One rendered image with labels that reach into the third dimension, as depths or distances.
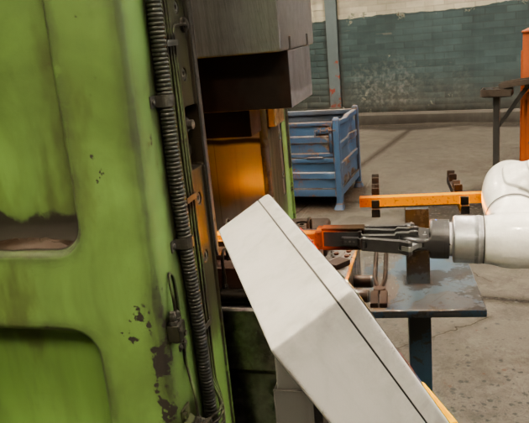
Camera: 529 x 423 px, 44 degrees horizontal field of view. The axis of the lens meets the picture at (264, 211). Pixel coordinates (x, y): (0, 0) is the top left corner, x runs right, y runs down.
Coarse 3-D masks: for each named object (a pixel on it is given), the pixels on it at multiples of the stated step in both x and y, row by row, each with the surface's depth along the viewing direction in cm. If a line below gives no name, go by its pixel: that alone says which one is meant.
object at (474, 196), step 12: (444, 192) 159; (456, 192) 158; (468, 192) 157; (480, 192) 156; (360, 204) 160; (384, 204) 159; (396, 204) 159; (408, 204) 158; (420, 204) 158; (432, 204) 157
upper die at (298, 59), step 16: (304, 48) 120; (208, 64) 110; (224, 64) 110; (240, 64) 109; (256, 64) 108; (272, 64) 108; (288, 64) 107; (304, 64) 120; (208, 80) 111; (224, 80) 110; (240, 80) 110; (256, 80) 109; (272, 80) 108; (288, 80) 108; (304, 80) 120; (208, 96) 112; (224, 96) 111; (240, 96) 111; (256, 96) 110; (272, 96) 109; (288, 96) 109; (304, 96) 119; (208, 112) 113
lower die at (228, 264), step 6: (222, 240) 131; (312, 240) 126; (222, 246) 130; (228, 264) 122; (228, 270) 121; (234, 270) 120; (222, 276) 121; (228, 276) 121; (234, 276) 121; (222, 282) 122; (228, 282) 121; (234, 282) 121; (240, 282) 121; (234, 288) 121; (240, 288) 121
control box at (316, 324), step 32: (256, 224) 75; (288, 224) 69; (256, 256) 67; (288, 256) 62; (320, 256) 58; (256, 288) 61; (288, 288) 57; (320, 288) 53; (352, 288) 51; (288, 320) 52; (320, 320) 50; (352, 320) 51; (288, 352) 50; (320, 352) 51; (352, 352) 51; (384, 352) 52; (320, 384) 52; (352, 384) 52; (384, 384) 53; (416, 384) 53; (352, 416) 53; (384, 416) 53; (416, 416) 54
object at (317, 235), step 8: (352, 224) 127; (360, 224) 126; (312, 232) 127; (320, 232) 125; (320, 240) 125; (320, 248) 126; (328, 248) 127; (336, 248) 126; (344, 248) 126; (352, 248) 125; (360, 248) 125
